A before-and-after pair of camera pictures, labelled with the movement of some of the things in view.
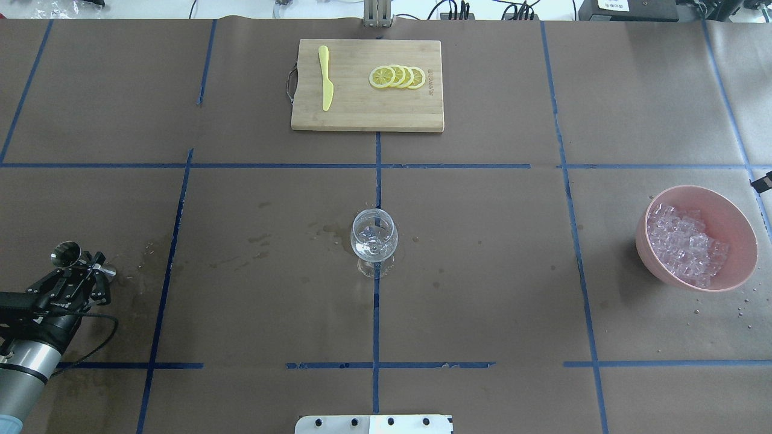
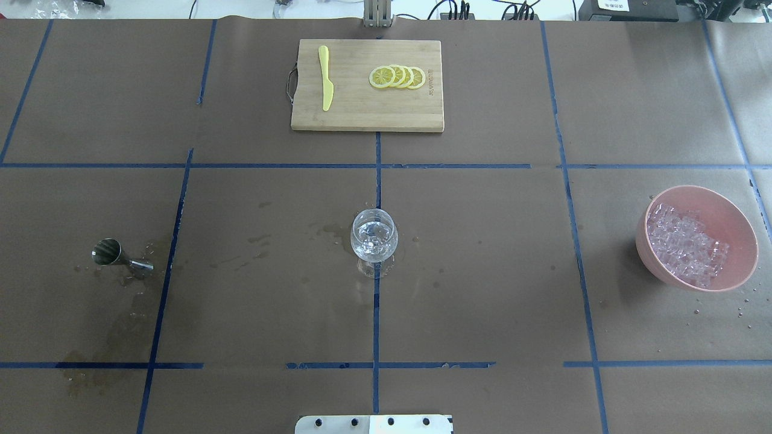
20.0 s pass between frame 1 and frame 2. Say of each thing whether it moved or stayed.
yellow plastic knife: stayed
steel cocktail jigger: moved
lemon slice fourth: stayed
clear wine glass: stayed
